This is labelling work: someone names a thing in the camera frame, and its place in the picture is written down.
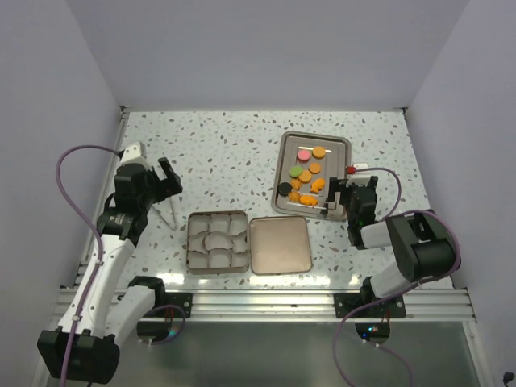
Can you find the black sandwich cookie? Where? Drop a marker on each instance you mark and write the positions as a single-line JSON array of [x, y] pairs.
[[284, 188]]

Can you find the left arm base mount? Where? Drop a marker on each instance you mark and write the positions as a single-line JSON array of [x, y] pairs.
[[175, 301]]

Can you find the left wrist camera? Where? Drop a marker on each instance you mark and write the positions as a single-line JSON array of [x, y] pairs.
[[134, 153]]

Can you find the aluminium front rail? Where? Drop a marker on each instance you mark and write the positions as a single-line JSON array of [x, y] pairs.
[[320, 306]]

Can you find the orange round cookie lower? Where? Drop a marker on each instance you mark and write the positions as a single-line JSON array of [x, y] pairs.
[[305, 177]]

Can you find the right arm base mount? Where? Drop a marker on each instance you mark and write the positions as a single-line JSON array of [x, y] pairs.
[[354, 305]]

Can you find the orange round cookie middle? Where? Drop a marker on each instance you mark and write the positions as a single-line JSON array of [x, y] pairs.
[[315, 168]]

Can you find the pink round cookie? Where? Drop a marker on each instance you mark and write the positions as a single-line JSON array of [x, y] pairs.
[[303, 155]]

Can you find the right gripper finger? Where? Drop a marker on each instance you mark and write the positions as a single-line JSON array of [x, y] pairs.
[[332, 200], [372, 184]]

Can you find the gold tin lid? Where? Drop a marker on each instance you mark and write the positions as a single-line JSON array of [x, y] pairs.
[[279, 245]]

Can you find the orange swirl cookie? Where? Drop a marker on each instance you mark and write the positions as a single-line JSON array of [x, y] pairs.
[[294, 196]]

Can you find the gold cookie tin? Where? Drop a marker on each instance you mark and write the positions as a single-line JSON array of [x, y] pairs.
[[217, 243]]

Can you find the silver metal tray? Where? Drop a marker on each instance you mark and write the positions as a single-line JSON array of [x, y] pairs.
[[306, 163]]

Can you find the orange fish cookie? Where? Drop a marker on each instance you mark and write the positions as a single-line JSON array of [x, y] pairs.
[[317, 186]]

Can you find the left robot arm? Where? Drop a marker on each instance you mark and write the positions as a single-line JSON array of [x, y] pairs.
[[86, 343]]

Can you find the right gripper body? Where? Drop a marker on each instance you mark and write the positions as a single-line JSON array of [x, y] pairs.
[[345, 196]]

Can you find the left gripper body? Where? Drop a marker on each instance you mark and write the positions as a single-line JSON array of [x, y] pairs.
[[157, 189]]

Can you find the metal tongs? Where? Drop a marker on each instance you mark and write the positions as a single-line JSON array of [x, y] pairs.
[[166, 213]]

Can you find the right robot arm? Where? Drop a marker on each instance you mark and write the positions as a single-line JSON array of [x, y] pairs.
[[424, 250]]

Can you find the orange round cookie top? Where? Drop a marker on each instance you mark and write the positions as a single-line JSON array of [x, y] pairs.
[[318, 152]]

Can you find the orange animal cookie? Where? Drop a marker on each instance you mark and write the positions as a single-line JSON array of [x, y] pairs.
[[307, 200]]

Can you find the orange round cookie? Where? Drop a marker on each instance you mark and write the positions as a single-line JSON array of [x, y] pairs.
[[318, 152], [315, 168], [305, 177]]

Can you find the orange flower cookie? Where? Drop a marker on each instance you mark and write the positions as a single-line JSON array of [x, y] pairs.
[[296, 184]]

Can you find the green round cookie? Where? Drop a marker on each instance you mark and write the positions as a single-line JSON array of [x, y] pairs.
[[295, 171]]

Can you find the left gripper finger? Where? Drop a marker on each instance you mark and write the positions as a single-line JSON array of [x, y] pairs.
[[165, 166], [175, 186]]

